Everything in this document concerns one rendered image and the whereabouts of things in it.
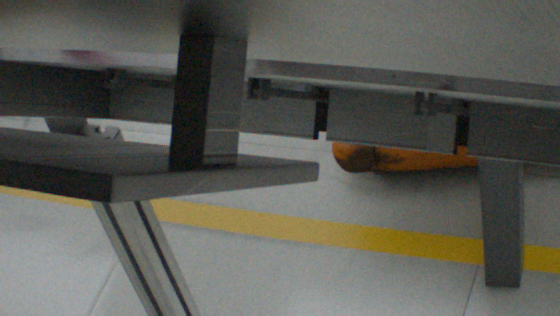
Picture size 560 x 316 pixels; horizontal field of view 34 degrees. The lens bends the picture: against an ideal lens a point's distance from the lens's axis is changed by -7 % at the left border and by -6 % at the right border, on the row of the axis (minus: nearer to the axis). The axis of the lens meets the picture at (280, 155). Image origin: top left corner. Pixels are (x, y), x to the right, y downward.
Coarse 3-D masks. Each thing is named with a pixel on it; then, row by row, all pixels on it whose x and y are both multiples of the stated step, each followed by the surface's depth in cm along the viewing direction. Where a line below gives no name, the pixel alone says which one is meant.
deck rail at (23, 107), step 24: (0, 72) 66; (24, 72) 69; (48, 72) 72; (72, 72) 75; (96, 72) 78; (0, 96) 67; (24, 96) 69; (48, 96) 72; (72, 96) 75; (96, 96) 79
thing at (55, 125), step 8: (48, 120) 83; (56, 120) 84; (64, 120) 85; (72, 120) 86; (80, 120) 87; (48, 128) 83; (56, 128) 84; (64, 128) 85; (72, 128) 86; (80, 128) 88
